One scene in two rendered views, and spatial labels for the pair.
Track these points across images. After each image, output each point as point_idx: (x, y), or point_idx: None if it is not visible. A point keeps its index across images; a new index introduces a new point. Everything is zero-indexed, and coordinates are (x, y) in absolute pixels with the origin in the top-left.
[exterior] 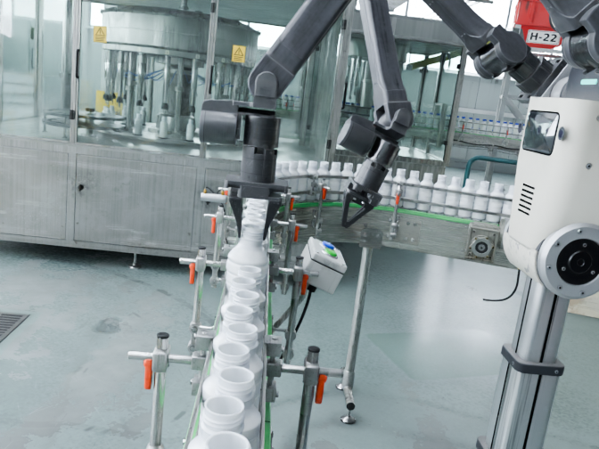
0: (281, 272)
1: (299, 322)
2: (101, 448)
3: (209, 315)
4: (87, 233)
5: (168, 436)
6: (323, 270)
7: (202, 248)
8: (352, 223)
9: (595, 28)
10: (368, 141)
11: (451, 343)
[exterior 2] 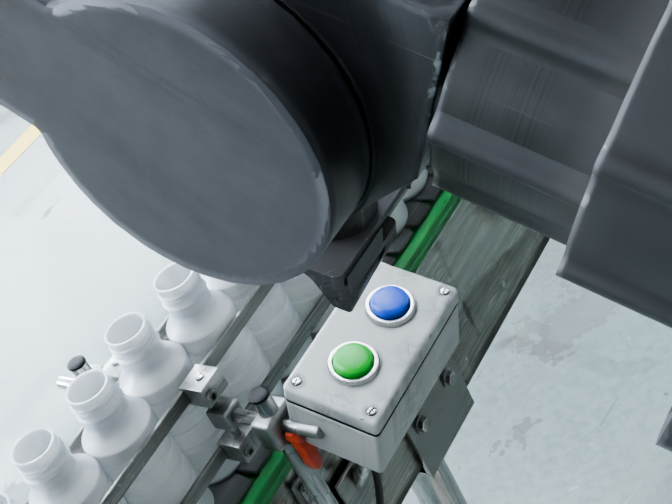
0: (238, 423)
1: (375, 492)
2: (488, 386)
3: None
4: None
5: (625, 357)
6: (325, 424)
7: (71, 370)
8: (351, 303)
9: (29, 113)
10: None
11: None
